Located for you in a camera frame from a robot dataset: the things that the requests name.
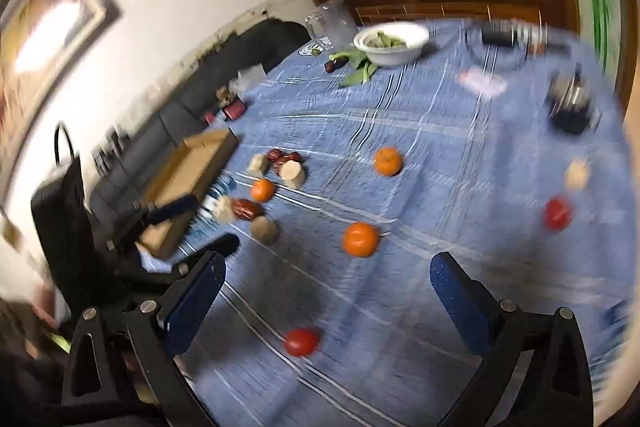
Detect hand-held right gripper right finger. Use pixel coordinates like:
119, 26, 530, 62
430, 251, 596, 427

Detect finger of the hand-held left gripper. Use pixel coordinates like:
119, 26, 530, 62
142, 193, 200, 229
179, 233, 241, 267

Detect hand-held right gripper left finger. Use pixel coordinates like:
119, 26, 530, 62
61, 251, 227, 427

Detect cardboard box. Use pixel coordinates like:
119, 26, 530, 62
137, 129, 239, 259

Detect small orange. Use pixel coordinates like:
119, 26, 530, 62
250, 178, 277, 202

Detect red tomato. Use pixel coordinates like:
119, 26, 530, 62
283, 328, 321, 357
544, 198, 573, 230

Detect large orange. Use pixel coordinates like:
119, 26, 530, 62
341, 222, 381, 259

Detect black clip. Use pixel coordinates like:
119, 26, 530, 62
107, 127, 131, 152
92, 142, 113, 172

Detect clear plastic bag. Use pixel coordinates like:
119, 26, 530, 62
237, 64, 266, 88

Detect blue checked tablecloth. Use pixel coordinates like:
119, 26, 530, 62
165, 19, 631, 427

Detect black leather sofa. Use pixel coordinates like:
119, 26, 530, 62
90, 19, 312, 218

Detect green leafy vegetable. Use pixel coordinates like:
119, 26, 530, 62
330, 49, 381, 88

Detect black metal jar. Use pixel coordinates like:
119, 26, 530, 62
547, 69, 603, 135

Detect clear glass mug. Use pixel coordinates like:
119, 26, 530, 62
305, 2, 356, 50

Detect white bowl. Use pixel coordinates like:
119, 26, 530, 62
353, 23, 430, 66

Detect chopped green vegetables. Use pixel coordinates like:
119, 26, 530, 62
367, 32, 406, 50

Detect black device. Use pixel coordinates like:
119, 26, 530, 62
480, 27, 551, 52

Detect framed wall painting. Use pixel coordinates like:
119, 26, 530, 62
0, 0, 123, 202

